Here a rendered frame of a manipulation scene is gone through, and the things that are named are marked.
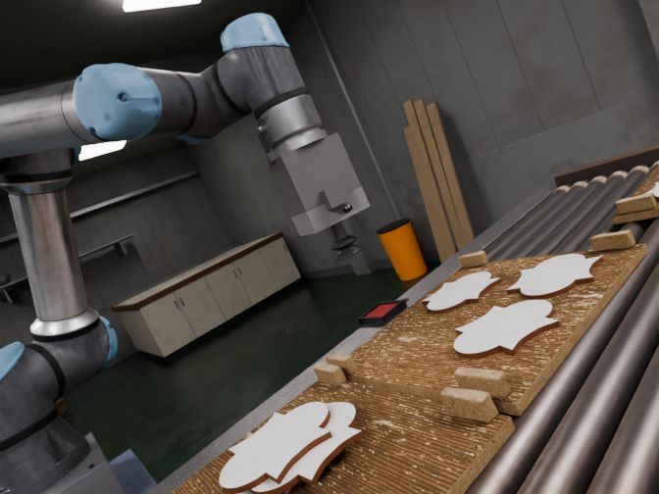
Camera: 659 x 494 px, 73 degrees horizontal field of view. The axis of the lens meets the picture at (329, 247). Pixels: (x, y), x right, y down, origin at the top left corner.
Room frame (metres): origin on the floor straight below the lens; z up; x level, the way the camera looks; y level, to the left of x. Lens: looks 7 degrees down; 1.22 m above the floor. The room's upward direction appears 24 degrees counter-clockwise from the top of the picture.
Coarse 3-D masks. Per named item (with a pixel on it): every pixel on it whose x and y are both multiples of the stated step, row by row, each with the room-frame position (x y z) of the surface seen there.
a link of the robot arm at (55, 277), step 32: (32, 160) 0.77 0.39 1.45; (64, 160) 0.81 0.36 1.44; (32, 192) 0.78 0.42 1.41; (64, 192) 0.83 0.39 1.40; (32, 224) 0.79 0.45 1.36; (64, 224) 0.82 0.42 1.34; (32, 256) 0.80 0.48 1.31; (64, 256) 0.82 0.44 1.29; (32, 288) 0.82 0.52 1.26; (64, 288) 0.82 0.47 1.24; (64, 320) 0.83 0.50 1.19; (96, 320) 0.87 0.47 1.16; (64, 352) 0.82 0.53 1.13; (96, 352) 0.86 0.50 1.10
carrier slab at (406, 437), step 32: (320, 384) 0.67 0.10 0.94; (352, 384) 0.62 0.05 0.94; (384, 416) 0.50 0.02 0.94; (416, 416) 0.48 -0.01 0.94; (448, 416) 0.45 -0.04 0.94; (352, 448) 0.47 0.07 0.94; (384, 448) 0.44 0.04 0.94; (416, 448) 0.42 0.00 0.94; (448, 448) 0.40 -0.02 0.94; (480, 448) 0.38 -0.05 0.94; (192, 480) 0.55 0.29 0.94; (320, 480) 0.44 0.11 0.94; (352, 480) 0.42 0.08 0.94; (384, 480) 0.39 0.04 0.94; (416, 480) 0.38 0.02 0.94; (448, 480) 0.36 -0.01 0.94
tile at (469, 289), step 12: (468, 276) 0.83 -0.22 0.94; (480, 276) 0.80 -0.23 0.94; (444, 288) 0.82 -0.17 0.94; (456, 288) 0.79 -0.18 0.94; (468, 288) 0.77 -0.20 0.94; (480, 288) 0.74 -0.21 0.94; (432, 300) 0.79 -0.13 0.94; (444, 300) 0.76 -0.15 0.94; (456, 300) 0.74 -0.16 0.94; (468, 300) 0.72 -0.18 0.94; (432, 312) 0.75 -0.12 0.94; (444, 312) 0.73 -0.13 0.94
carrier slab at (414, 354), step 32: (544, 256) 0.78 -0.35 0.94; (608, 256) 0.66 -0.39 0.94; (640, 256) 0.63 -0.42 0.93; (576, 288) 0.60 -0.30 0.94; (608, 288) 0.57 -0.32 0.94; (416, 320) 0.75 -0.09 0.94; (448, 320) 0.69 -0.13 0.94; (576, 320) 0.52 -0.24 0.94; (352, 352) 0.74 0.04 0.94; (384, 352) 0.68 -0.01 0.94; (416, 352) 0.63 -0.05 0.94; (448, 352) 0.59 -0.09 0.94; (544, 352) 0.49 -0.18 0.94; (384, 384) 0.59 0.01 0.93; (416, 384) 0.54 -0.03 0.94; (448, 384) 0.51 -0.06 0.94; (512, 384) 0.45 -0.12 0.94; (544, 384) 0.45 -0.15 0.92
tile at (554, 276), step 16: (560, 256) 0.72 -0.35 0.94; (576, 256) 0.70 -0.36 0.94; (528, 272) 0.72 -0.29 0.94; (544, 272) 0.69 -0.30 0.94; (560, 272) 0.66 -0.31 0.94; (576, 272) 0.63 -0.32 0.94; (512, 288) 0.68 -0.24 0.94; (528, 288) 0.66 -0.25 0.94; (544, 288) 0.63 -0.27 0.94; (560, 288) 0.61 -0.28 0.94
